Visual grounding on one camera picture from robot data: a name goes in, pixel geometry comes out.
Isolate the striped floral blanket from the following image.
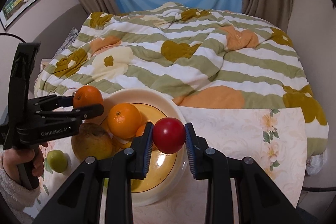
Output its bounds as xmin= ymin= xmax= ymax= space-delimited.
xmin=34 ymin=2 xmax=329 ymax=157

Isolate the black cable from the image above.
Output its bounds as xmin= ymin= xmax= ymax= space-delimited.
xmin=0 ymin=33 xmax=25 ymax=43

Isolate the red cherry tomato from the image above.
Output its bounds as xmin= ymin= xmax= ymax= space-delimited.
xmin=153 ymin=117 xmax=186 ymax=154

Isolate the grey headboard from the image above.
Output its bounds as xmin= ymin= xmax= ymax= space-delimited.
xmin=31 ymin=3 xmax=91 ymax=75

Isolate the person's left hand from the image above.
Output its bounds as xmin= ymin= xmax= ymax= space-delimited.
xmin=2 ymin=143 xmax=49 ymax=184

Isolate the cream cartoon print bowl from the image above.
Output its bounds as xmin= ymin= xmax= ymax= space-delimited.
xmin=71 ymin=89 xmax=188 ymax=207

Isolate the floral tablecloth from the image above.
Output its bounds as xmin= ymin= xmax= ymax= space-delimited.
xmin=37 ymin=106 xmax=307 ymax=224

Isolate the green apple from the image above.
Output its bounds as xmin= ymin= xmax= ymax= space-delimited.
xmin=47 ymin=150 xmax=68 ymax=172

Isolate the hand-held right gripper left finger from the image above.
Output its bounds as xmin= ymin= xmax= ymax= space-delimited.
xmin=33 ymin=123 xmax=154 ymax=224

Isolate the large orange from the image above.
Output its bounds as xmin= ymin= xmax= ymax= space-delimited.
xmin=107 ymin=103 xmax=142 ymax=139
xmin=73 ymin=86 xmax=104 ymax=110

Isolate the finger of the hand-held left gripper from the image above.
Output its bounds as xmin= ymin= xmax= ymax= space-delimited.
xmin=28 ymin=95 xmax=76 ymax=113
xmin=35 ymin=104 xmax=105 ymax=122

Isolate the person's left forearm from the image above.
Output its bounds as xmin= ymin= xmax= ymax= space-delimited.
xmin=0 ymin=166 xmax=41 ymax=224

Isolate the small orange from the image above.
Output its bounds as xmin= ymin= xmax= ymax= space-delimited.
xmin=136 ymin=124 xmax=147 ymax=138

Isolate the grey patterned pillow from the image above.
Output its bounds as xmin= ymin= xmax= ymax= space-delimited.
xmin=56 ymin=27 xmax=80 ymax=59

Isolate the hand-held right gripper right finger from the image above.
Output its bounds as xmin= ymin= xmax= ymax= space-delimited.
xmin=184 ymin=123 xmax=298 ymax=224

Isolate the yellow red apple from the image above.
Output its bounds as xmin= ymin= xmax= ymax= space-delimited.
xmin=71 ymin=123 xmax=114 ymax=161

